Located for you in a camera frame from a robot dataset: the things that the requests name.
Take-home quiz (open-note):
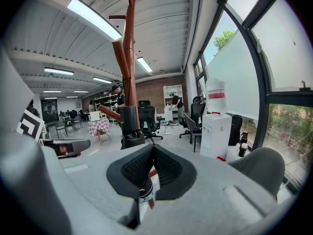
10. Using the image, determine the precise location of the white metal shelving unit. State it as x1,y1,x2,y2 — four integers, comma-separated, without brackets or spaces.
94,93,121,113

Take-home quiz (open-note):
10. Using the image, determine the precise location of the black backpack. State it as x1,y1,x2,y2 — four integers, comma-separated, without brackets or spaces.
228,114,244,146

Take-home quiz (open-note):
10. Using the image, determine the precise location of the checkered cloth table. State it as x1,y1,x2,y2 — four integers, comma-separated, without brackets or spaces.
87,118,112,140

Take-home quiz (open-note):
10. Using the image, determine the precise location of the black window frame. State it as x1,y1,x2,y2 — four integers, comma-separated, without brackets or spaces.
193,0,313,154

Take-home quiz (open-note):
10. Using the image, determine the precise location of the grey chair with black legs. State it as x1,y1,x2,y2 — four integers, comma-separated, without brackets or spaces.
226,147,286,198

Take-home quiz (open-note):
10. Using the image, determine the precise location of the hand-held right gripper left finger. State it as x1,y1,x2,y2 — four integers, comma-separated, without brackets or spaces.
60,143,155,235

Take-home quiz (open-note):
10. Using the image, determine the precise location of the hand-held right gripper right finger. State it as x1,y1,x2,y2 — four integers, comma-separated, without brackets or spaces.
140,143,293,235

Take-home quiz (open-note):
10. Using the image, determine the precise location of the black office chair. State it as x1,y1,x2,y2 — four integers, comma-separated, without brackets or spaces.
179,95,207,144
137,100,164,144

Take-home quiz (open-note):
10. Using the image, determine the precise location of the wooden stool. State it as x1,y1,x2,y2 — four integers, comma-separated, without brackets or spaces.
96,128,111,146

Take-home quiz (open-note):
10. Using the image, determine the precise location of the grey task chair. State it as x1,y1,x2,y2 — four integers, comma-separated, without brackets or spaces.
183,112,203,153

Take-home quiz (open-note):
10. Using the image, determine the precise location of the black window handle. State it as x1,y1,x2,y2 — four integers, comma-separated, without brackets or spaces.
298,80,312,91

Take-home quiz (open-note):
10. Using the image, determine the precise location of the white water dispenser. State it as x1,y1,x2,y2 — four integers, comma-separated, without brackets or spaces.
200,111,233,160

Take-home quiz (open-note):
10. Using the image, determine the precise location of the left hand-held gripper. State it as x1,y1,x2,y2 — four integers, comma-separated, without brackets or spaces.
16,108,91,159

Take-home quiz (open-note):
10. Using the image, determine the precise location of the white bookshelf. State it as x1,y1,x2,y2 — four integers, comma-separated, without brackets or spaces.
162,84,184,121

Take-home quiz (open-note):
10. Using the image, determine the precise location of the brown wooden coat rack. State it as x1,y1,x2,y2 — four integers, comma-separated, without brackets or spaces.
97,0,157,210

